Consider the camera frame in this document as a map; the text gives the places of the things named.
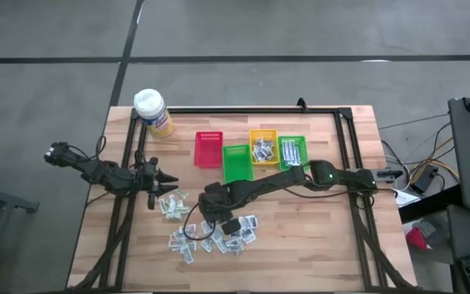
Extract grey metal stand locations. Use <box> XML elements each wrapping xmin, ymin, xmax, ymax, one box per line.
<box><xmin>0</xmin><ymin>163</ymin><xmax>40</xmax><ymax>294</ymax></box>

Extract black desk beam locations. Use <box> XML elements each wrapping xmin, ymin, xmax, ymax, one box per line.
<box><xmin>397</xmin><ymin>184</ymin><xmax>464</xmax><ymax>225</ymax></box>

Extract yellow and black cable bundle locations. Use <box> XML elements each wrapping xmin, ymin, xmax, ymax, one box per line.
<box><xmin>381</xmin><ymin>122</ymin><xmax>461</xmax><ymax>185</ymax></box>

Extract black power supply box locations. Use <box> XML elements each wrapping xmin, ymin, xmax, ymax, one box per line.
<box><xmin>407</xmin><ymin>164</ymin><xmax>440</xmax><ymax>195</ymax></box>

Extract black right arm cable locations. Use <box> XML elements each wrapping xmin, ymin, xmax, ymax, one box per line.
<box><xmin>182</xmin><ymin>201</ymin><xmax>221</xmax><ymax>242</ymax></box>

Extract yellow Lysol wipes canister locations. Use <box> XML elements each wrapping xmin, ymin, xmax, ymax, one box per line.
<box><xmin>132</xmin><ymin>88</ymin><xmax>175</xmax><ymax>139</ymax></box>

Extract green plastic basket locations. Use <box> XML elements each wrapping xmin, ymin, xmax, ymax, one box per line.
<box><xmin>222</xmin><ymin>144</ymin><xmax>255</xmax><ymax>185</ymax></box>
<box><xmin>277</xmin><ymin>135</ymin><xmax>311</xmax><ymax>172</ymax></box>

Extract thin black floor cable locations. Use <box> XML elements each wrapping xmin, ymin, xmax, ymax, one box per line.
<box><xmin>378</xmin><ymin>113</ymin><xmax>450</xmax><ymax>131</ymax></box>

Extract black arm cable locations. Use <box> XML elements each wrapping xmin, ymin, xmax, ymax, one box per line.
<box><xmin>182</xmin><ymin>201</ymin><xmax>221</xmax><ymax>242</ymax></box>
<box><xmin>95</xmin><ymin>135</ymin><xmax>108</xmax><ymax>159</ymax></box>

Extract red crumpled object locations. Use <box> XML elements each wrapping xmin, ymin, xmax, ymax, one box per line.
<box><xmin>405</xmin><ymin>226</ymin><xmax>432</xmax><ymax>252</ymax></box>

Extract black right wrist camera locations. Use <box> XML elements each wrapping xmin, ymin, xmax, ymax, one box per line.
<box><xmin>221</xmin><ymin>218</ymin><xmax>243</xmax><ymax>237</ymax></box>

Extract white paper sheet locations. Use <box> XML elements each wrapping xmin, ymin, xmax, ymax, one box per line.
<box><xmin>393</xmin><ymin>189</ymin><xmax>423</xmax><ymax>207</ymax></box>

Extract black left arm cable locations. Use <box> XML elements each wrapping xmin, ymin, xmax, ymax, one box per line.
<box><xmin>95</xmin><ymin>135</ymin><xmax>108</xmax><ymax>159</ymax></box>

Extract yellow plastic basket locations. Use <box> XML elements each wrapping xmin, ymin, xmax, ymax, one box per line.
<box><xmin>249</xmin><ymin>129</ymin><xmax>280</xmax><ymax>167</ymax></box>

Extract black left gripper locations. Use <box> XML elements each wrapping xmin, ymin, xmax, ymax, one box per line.
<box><xmin>136</xmin><ymin>157</ymin><xmax>180</xmax><ymax>211</ymax></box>

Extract red plastic basket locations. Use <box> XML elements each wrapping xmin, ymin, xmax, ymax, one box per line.
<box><xmin>193</xmin><ymin>131</ymin><xmax>224</xmax><ymax>169</ymax></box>

